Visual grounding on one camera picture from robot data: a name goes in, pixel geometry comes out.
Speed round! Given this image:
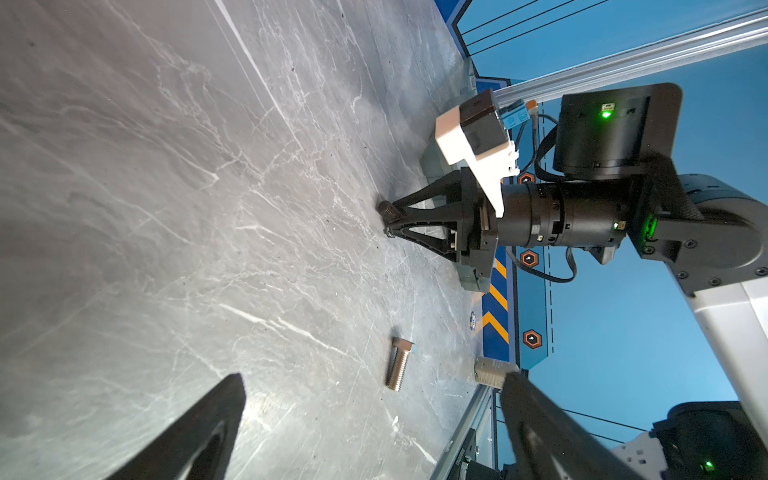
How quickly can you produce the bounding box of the black hex bolt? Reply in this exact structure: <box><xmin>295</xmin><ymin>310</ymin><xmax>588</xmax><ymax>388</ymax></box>
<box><xmin>377</xmin><ymin>200</ymin><xmax>403</xmax><ymax>224</ymax></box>

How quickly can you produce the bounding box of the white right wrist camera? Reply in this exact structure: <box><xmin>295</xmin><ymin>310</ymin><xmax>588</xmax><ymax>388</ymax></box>
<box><xmin>435</xmin><ymin>90</ymin><xmax>537</xmax><ymax>218</ymax></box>

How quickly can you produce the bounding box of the aluminium frame post right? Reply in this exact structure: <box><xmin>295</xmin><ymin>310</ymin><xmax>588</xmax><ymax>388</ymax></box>
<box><xmin>494</xmin><ymin>8</ymin><xmax>767</xmax><ymax>107</ymax></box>

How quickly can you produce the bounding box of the clear grey compartment organizer box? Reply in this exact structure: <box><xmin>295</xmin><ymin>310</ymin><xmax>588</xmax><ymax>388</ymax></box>
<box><xmin>420</xmin><ymin>139</ymin><xmax>498</xmax><ymax>293</ymax></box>

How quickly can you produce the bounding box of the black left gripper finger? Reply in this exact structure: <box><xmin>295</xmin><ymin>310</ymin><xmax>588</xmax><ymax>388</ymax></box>
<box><xmin>501</xmin><ymin>372</ymin><xmax>640</xmax><ymax>479</ymax></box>
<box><xmin>384</xmin><ymin>224</ymin><xmax>460</xmax><ymax>260</ymax></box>
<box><xmin>390</xmin><ymin>173</ymin><xmax>462</xmax><ymax>224</ymax></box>
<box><xmin>109</xmin><ymin>373</ymin><xmax>246</xmax><ymax>479</ymax></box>

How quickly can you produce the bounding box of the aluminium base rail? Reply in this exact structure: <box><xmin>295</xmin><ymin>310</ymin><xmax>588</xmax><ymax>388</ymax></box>
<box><xmin>431</xmin><ymin>385</ymin><xmax>495</xmax><ymax>479</ymax></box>

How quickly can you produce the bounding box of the silver hex bolt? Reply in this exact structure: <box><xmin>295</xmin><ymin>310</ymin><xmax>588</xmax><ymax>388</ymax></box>
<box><xmin>386</xmin><ymin>337</ymin><xmax>414</xmax><ymax>392</ymax></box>

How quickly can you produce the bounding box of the small jar black lid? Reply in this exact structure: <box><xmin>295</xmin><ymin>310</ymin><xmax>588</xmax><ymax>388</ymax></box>
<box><xmin>474</xmin><ymin>357</ymin><xmax>520</xmax><ymax>390</ymax></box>

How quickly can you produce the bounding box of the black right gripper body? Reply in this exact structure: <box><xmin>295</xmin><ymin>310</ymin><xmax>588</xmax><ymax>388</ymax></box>
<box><xmin>455</xmin><ymin>82</ymin><xmax>685</xmax><ymax>283</ymax></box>

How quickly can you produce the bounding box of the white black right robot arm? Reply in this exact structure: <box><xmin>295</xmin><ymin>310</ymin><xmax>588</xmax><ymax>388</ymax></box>
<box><xmin>377</xmin><ymin>83</ymin><xmax>767</xmax><ymax>437</ymax></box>

